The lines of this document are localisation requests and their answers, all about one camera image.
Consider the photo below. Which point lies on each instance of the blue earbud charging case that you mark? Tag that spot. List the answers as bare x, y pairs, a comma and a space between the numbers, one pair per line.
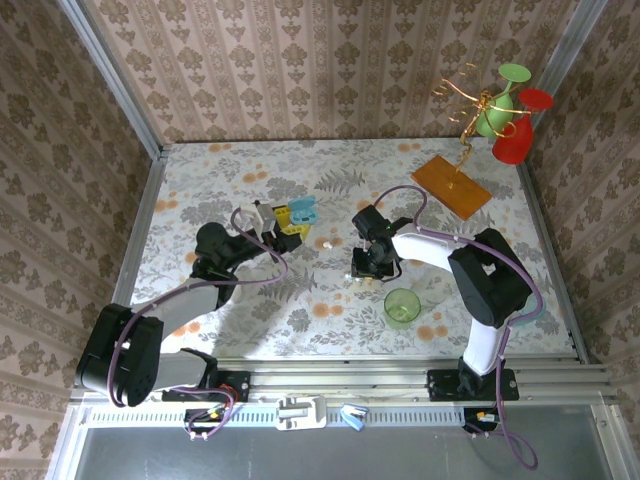
300, 206

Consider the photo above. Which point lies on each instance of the white earbud charging case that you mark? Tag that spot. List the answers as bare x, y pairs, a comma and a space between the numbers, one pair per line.
236, 297

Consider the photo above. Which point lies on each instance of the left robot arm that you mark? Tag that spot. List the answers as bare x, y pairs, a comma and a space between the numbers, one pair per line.
175, 300

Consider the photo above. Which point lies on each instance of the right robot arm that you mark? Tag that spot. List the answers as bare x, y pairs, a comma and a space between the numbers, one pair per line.
425, 247

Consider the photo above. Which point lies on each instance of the green transparent plastic cup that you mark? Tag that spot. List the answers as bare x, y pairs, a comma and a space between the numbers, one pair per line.
402, 309

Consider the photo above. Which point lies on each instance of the floral patterned table cover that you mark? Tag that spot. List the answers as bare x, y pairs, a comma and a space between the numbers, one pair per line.
225, 170

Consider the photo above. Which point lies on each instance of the orange wooden rack base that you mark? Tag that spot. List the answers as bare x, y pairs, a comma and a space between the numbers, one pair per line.
450, 185

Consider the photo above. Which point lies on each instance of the blue plastic clip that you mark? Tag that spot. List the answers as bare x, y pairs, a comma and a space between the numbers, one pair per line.
352, 420

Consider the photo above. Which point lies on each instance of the red plastic wine glass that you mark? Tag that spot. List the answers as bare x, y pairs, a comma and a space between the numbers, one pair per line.
515, 142

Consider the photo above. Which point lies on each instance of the green plastic wine glass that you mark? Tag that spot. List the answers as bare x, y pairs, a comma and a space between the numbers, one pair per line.
495, 115

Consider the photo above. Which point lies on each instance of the grey metal panel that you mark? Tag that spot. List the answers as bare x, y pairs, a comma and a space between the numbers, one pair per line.
320, 455

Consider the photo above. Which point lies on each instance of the aluminium table side rail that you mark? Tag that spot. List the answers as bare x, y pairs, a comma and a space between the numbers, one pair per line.
145, 210
545, 240

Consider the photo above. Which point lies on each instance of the aluminium frame rail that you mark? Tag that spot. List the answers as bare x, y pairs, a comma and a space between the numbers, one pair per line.
350, 380

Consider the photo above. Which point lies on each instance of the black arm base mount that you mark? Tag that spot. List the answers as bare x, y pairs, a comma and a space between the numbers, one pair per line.
235, 386
440, 387

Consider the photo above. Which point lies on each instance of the white plastic bracket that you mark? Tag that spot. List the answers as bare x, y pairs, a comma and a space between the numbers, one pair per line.
300, 412

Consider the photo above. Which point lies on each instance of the aluminium frame post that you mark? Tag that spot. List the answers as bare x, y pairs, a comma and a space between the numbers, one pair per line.
575, 45
110, 80

